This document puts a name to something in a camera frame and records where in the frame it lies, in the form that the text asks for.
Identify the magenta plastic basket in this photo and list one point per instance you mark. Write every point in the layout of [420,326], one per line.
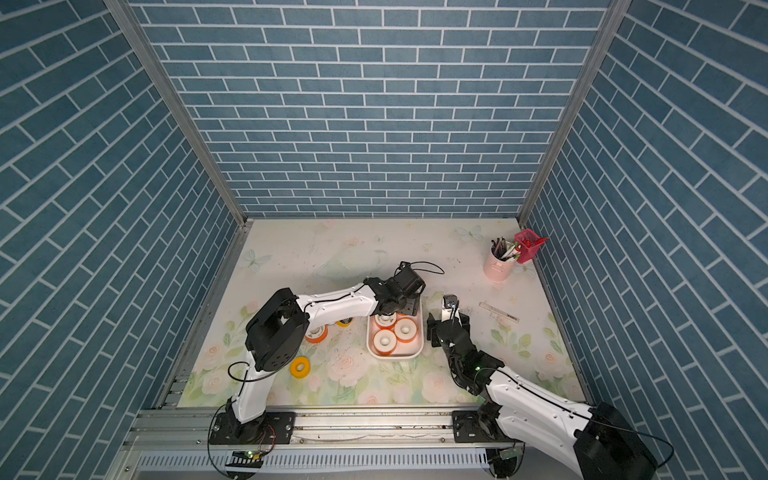
[529,244]

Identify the white plastic storage box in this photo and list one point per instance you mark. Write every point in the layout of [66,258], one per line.
[403,351]

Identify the clear pen on table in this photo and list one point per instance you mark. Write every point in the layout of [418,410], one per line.
[498,312]

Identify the orange sealing tape roll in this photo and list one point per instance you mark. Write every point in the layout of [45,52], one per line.
[385,321]

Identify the pens in bucket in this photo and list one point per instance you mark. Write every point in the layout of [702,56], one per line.
[504,250]

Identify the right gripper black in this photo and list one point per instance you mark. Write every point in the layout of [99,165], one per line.
[433,330]

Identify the orange white tape roll top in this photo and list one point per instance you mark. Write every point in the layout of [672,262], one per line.
[405,330]

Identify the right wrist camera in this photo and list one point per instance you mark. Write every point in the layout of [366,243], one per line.
[450,308]

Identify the orange white tape roll front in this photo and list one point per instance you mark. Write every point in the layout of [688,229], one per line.
[316,335]

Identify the black yellow tape roll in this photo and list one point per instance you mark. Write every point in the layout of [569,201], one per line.
[344,322]

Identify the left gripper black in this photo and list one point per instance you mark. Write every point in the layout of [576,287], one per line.
[413,304]

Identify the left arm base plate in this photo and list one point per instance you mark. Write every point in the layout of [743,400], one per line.
[271,428]

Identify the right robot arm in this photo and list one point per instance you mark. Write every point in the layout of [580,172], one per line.
[595,442]

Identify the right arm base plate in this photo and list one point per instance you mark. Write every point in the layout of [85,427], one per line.
[472,426]

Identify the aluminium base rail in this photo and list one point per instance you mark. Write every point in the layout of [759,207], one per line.
[315,427]

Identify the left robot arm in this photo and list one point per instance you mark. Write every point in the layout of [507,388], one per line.
[276,332]

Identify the pink metal pen bucket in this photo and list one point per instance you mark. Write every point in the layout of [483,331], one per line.
[499,266]

